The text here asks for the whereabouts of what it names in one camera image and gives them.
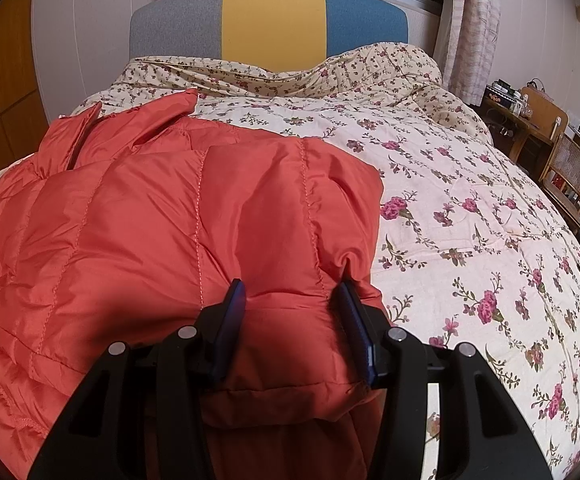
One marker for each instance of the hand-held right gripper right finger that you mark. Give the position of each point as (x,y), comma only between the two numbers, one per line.
(356,325)

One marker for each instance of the wooden shelf cabinet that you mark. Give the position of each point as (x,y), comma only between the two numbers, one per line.
(572,170)

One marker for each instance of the floral quilt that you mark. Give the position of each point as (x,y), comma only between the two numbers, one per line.
(445,185)

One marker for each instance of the wooden chair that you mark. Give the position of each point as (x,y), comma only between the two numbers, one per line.
(545,110)

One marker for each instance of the grey yellow blue headboard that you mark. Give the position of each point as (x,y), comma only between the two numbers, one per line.
(270,25)

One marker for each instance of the wooden wardrobe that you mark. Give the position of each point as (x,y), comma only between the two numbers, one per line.
(0,85)

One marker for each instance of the patterned curtain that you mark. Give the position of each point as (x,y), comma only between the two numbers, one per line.
(470,25)

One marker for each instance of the orange puffer jacket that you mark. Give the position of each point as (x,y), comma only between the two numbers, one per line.
(170,210)

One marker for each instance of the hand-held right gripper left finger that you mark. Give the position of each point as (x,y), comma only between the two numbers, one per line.
(231,321)

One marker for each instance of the wooden desk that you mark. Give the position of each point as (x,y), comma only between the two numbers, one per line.
(512,120)

